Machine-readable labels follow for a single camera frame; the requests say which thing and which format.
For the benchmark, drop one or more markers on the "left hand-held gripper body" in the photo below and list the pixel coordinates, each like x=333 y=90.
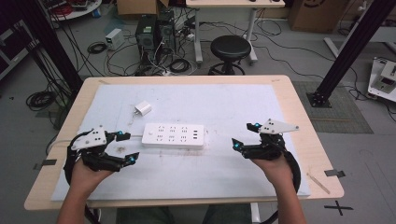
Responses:
x=90 y=140

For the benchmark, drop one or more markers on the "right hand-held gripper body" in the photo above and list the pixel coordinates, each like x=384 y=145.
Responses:
x=271 y=146

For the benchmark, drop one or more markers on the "person's right hand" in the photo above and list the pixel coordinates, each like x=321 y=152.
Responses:
x=277 y=171

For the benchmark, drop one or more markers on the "person's left hand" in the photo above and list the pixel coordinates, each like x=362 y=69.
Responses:
x=84 y=179

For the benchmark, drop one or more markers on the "white charger plug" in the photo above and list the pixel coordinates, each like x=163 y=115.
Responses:
x=143 y=108

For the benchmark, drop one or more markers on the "white power strip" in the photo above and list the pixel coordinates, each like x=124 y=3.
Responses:
x=174 y=141

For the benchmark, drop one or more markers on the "black tape strip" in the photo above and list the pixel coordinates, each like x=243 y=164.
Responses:
x=46 y=163
x=334 y=173

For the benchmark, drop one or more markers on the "white table mat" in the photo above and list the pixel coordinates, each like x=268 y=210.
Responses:
x=193 y=105

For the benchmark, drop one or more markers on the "thin wooden stick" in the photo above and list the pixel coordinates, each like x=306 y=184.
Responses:
x=318 y=183

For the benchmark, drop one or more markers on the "white table leg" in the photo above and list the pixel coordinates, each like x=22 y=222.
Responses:
x=255 y=214

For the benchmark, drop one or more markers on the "grey floor mat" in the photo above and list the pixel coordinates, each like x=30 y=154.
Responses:
x=342 y=118

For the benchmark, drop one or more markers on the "black round stool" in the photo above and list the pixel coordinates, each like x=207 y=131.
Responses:
x=230 y=46

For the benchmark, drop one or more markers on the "black tape cross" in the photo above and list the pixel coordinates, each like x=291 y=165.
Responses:
x=338 y=207

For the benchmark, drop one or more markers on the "white power supply box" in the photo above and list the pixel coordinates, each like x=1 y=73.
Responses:
x=114 y=38

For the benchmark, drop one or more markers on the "black computer tower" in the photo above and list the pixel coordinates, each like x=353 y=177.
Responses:
x=166 y=31
x=145 y=37

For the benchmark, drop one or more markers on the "grey metal rack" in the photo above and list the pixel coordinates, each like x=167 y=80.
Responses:
x=14 y=53

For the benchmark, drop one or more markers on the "white-legged wooden desk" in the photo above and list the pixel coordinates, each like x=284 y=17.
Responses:
x=233 y=3

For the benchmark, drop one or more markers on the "large cardboard box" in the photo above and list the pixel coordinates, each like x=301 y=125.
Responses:
x=316 y=15

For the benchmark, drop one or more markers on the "round white table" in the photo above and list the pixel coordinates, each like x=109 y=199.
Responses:
x=77 y=12

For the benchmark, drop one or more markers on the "white device on floor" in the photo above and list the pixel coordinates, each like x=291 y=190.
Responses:
x=384 y=79

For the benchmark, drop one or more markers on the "black metal frame post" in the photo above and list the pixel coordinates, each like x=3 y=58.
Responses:
x=351 y=46
x=53 y=46

